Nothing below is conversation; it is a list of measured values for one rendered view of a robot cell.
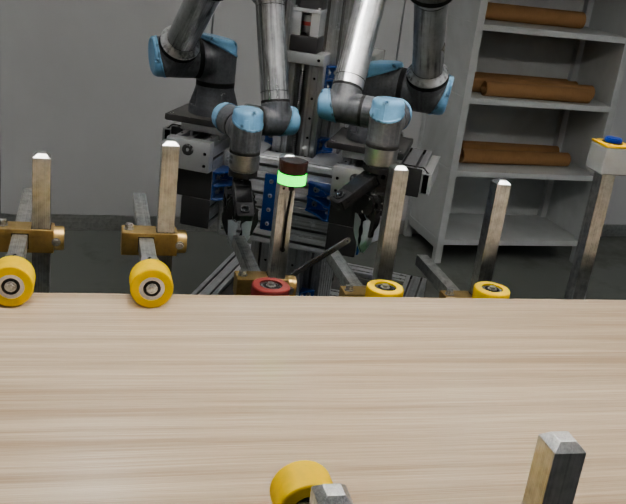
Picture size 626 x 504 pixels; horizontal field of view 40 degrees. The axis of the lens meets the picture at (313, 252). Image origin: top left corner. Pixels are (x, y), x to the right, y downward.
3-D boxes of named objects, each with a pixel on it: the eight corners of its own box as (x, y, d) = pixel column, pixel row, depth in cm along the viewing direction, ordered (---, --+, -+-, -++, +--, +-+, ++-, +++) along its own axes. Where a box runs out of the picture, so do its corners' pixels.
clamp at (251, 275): (232, 290, 195) (234, 270, 193) (290, 291, 198) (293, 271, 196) (236, 301, 189) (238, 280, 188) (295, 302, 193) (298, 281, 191)
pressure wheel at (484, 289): (460, 333, 193) (469, 286, 189) (471, 321, 200) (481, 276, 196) (494, 344, 190) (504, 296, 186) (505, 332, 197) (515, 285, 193)
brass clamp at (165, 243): (120, 245, 185) (121, 223, 183) (183, 247, 189) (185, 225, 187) (121, 256, 180) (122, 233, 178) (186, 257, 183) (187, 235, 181)
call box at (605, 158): (584, 169, 205) (591, 137, 202) (610, 170, 207) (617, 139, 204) (599, 178, 198) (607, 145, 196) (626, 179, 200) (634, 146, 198)
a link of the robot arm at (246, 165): (262, 158, 210) (229, 156, 207) (260, 176, 211) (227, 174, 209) (257, 149, 216) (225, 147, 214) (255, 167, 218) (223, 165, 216)
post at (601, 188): (551, 338, 220) (592, 168, 204) (568, 338, 221) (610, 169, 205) (559, 347, 215) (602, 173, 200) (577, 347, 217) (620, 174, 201)
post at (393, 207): (360, 354, 208) (389, 161, 191) (374, 354, 209) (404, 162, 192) (364, 361, 204) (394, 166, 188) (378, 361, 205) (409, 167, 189)
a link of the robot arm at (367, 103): (371, 91, 209) (360, 98, 199) (416, 99, 207) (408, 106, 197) (366, 123, 212) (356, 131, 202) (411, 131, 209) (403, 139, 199)
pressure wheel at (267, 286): (244, 323, 185) (248, 274, 181) (280, 324, 187) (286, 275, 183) (250, 341, 178) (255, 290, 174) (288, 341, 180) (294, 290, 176)
